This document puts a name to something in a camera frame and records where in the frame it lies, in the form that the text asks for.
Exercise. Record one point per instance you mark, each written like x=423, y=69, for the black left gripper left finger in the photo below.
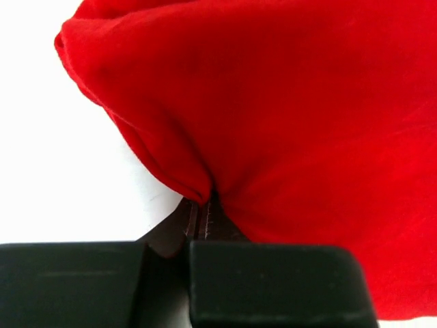
x=169, y=236

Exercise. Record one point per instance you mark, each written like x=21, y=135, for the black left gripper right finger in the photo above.
x=214, y=225

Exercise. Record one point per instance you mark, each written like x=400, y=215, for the red t-shirt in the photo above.
x=314, y=121

